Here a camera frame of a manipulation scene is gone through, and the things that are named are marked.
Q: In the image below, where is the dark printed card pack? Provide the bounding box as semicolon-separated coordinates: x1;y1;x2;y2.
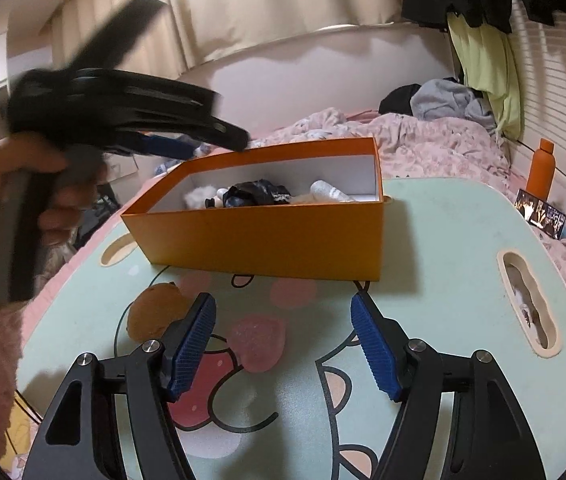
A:
514;188;566;240

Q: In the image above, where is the black satin frilly cloth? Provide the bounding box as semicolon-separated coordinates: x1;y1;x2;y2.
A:
222;179;292;208

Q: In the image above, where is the person left hand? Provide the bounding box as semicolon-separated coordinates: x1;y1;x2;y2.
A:
0;133;107;245

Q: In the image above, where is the yellow-green hanging garment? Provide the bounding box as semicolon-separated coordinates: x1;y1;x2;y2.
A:
448;13;524;141

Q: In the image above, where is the big-head doll keychain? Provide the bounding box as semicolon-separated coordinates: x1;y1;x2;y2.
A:
204;186;228;209

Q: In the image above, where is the tan plush bear toy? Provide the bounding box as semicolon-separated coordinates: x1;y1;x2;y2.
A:
126;283;192;344

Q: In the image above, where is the black clothing on bed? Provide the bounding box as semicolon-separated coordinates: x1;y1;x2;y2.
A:
378;84;420;116

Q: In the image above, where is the orange cardboard box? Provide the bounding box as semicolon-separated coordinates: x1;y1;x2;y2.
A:
122;138;384;281

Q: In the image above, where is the beige curtain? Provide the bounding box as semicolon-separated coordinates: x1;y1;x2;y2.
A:
51;0;402;79

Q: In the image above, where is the orange water bottle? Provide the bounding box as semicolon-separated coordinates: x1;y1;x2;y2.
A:
526;138;556;200

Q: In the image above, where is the white fluffy pouch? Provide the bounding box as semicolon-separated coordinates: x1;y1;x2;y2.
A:
184;185;211;210

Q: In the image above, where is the mint cartoon lap table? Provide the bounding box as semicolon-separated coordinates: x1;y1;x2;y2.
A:
17;179;566;479

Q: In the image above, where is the grey clothes pile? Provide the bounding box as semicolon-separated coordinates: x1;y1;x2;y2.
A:
410;79;496;133

